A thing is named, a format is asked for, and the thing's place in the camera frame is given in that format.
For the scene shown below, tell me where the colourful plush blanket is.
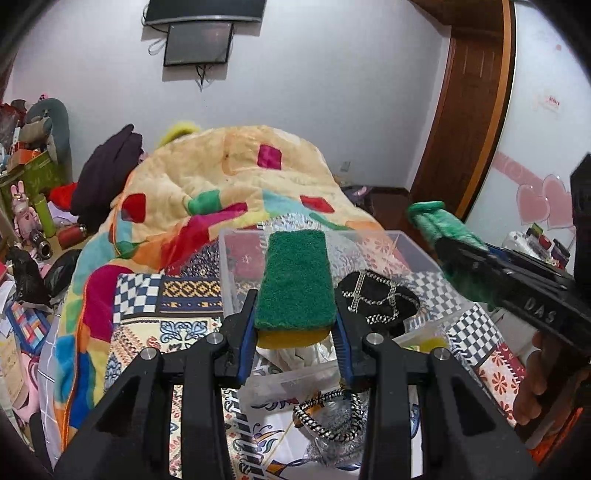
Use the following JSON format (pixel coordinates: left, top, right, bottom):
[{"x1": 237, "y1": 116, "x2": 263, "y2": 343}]
[{"x1": 53, "y1": 126, "x2": 379, "y2": 444}]

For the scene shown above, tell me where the clear plastic storage box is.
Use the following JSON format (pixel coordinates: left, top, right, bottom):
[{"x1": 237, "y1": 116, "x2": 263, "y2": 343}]
[{"x1": 218, "y1": 227, "x2": 465, "y2": 404}]

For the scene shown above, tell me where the pink bunny plush toy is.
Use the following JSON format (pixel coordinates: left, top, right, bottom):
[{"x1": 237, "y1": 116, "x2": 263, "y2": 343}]
[{"x1": 10, "y1": 180, "x2": 42, "y2": 243}]

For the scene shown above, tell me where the grey green plush toy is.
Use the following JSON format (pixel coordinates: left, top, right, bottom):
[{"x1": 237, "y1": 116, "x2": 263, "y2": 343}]
[{"x1": 19, "y1": 98, "x2": 73, "y2": 180}]

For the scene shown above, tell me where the green knitted cloth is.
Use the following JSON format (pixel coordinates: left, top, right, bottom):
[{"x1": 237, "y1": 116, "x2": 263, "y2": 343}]
[{"x1": 406, "y1": 200, "x2": 505, "y2": 310}]

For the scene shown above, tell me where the dark purple jacket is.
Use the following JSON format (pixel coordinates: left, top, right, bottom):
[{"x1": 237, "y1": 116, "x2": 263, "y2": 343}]
[{"x1": 70, "y1": 124, "x2": 144, "y2": 233}]

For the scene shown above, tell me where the small black wall monitor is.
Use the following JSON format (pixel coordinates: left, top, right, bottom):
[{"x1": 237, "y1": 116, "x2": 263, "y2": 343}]
[{"x1": 163, "y1": 21, "x2": 233, "y2": 67}]

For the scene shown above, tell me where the person right hand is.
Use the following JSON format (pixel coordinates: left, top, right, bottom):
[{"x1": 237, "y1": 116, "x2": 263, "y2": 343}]
[{"x1": 513, "y1": 332, "x2": 547, "y2": 425}]

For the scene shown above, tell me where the brown wooden door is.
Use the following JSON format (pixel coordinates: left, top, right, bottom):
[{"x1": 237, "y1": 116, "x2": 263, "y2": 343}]
[{"x1": 411, "y1": 1, "x2": 516, "y2": 220}]

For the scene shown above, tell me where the green yellow scrub sponge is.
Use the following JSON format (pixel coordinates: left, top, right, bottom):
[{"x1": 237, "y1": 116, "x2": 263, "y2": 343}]
[{"x1": 254, "y1": 230, "x2": 337, "y2": 350}]

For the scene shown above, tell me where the green cylinder bottle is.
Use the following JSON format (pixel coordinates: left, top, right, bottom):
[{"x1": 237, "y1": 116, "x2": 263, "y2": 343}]
[{"x1": 33, "y1": 193, "x2": 56, "y2": 238}]

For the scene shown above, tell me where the large black wall television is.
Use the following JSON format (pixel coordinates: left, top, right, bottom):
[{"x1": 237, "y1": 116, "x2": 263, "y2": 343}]
[{"x1": 145, "y1": 0, "x2": 266, "y2": 25}]

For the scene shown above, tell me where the black pouch with chain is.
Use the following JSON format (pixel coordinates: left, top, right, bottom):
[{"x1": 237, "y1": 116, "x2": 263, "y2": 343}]
[{"x1": 338, "y1": 269, "x2": 421, "y2": 337}]

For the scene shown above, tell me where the green cardboard box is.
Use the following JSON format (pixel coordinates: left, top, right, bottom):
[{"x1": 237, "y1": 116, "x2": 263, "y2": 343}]
[{"x1": 1, "y1": 151, "x2": 67, "y2": 202}]

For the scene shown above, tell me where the yellow felt ball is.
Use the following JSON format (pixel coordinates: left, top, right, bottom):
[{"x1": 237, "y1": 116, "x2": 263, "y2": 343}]
[{"x1": 407, "y1": 336, "x2": 449, "y2": 353}]

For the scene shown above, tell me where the red thermos bottle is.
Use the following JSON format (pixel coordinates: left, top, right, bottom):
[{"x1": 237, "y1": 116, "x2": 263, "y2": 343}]
[{"x1": 57, "y1": 224, "x2": 88, "y2": 250}]

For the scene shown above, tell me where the patchwork patterned tablecloth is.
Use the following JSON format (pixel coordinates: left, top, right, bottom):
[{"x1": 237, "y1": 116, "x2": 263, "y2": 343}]
[{"x1": 103, "y1": 221, "x2": 528, "y2": 480}]

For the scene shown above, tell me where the white cloth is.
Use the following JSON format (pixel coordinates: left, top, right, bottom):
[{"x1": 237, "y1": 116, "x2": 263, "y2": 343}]
[{"x1": 256, "y1": 336, "x2": 337, "y2": 371}]

